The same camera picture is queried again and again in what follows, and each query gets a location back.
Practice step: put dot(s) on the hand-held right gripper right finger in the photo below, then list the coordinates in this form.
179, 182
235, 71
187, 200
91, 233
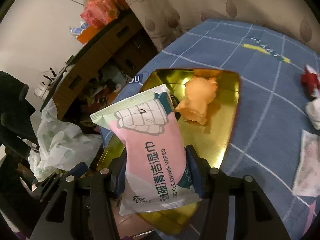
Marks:
193, 172

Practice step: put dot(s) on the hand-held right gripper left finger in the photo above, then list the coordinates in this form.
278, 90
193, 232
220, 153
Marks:
117, 180

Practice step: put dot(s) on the pink wet wipes packet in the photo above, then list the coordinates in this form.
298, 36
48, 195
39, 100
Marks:
150, 150

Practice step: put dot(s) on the red tin box gold interior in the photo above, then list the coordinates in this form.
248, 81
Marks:
220, 130

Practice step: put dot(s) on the white sachet packet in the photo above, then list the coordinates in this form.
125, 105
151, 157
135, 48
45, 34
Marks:
307, 165

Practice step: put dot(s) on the red and white sock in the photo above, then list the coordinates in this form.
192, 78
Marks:
311, 80

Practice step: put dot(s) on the orange soft toy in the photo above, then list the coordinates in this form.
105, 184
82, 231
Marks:
195, 97

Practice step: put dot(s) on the white green-print plastic bag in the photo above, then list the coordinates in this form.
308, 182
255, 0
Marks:
60, 140

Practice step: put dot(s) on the light blue cloth bundle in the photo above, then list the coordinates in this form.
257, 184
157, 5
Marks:
113, 76

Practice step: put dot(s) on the blue checked bedsheet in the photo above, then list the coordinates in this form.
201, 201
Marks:
262, 80

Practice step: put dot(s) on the brown wooden desk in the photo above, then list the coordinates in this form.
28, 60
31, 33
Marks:
85, 67

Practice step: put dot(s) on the orange box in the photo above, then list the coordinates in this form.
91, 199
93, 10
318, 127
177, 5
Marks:
87, 35

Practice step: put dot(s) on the blue white bottle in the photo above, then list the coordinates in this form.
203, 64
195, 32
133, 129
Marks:
77, 28

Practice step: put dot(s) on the red plastic bag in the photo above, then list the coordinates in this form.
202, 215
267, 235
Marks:
98, 11

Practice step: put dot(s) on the leaf print curtain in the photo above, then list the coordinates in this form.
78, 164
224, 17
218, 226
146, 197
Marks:
200, 0

